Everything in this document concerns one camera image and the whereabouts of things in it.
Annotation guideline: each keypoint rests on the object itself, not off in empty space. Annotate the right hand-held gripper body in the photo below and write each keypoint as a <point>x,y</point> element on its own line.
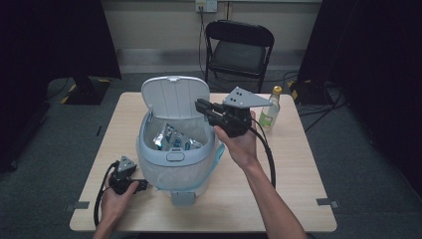
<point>237,114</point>

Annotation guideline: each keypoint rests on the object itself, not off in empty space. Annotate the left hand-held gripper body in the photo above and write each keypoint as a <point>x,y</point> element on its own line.
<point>123,177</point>

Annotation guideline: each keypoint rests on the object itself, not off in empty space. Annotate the clear plastic bottle yellow cap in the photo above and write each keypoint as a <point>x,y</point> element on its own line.
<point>270,114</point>

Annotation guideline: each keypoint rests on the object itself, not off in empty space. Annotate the white grey-blue lidded trash can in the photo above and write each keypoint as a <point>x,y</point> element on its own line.
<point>175,159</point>

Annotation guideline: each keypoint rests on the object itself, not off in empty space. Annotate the person's left hand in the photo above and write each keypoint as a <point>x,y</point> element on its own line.
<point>116,205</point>

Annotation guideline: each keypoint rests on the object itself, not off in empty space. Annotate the person's right hand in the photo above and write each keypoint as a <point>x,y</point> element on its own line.
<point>240,147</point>

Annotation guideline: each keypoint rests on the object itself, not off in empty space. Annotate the silver blue foil wrapper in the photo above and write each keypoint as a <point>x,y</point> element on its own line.
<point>172,139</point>

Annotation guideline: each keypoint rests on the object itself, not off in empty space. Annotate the grey tape tab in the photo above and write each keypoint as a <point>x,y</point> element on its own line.
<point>328,202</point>
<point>79,205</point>

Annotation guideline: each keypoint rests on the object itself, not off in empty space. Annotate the small black floor strip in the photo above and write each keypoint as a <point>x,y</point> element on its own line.
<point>99,130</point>

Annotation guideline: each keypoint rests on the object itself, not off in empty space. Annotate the black folding chair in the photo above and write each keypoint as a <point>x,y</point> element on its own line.
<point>239,54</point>

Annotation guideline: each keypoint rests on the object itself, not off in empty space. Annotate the black stand base striped tape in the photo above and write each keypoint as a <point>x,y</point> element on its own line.
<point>87,93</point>
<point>310,94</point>

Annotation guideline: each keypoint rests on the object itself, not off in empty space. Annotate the dark curtain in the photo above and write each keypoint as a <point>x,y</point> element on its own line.
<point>49,66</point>
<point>375,73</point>

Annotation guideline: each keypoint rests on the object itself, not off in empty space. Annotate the white wall socket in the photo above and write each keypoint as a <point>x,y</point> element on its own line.
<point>205,5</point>

